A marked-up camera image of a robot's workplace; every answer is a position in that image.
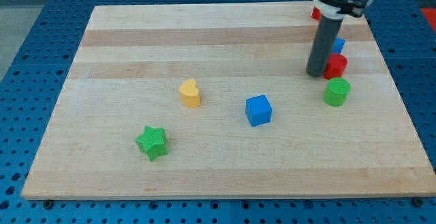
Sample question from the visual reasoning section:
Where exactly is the yellow heart block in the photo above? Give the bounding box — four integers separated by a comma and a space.
179, 79, 200, 108

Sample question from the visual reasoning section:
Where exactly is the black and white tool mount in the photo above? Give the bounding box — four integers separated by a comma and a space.
309, 0, 379, 21

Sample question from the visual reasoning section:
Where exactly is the blue cube block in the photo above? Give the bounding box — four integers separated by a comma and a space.
245, 95, 273, 127

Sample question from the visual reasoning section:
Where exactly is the small blue block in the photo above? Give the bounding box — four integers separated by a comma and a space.
332, 37, 345, 54

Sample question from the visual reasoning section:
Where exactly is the red cylinder block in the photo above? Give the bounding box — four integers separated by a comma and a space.
323, 53, 348, 80

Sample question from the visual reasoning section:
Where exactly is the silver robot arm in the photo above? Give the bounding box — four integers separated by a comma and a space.
306, 0, 374, 78

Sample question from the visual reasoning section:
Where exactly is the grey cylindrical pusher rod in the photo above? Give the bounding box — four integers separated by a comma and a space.
306, 15, 343, 78

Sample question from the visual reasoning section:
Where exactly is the green star block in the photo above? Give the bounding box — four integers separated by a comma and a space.
136, 126, 168, 161

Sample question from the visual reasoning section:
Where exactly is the small red block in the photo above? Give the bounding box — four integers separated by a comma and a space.
311, 7, 322, 22

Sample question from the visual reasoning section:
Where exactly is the wooden board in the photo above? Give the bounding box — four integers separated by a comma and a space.
22, 1, 435, 200

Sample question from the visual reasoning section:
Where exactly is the green cylinder block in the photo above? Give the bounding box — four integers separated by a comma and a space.
323, 78, 351, 107

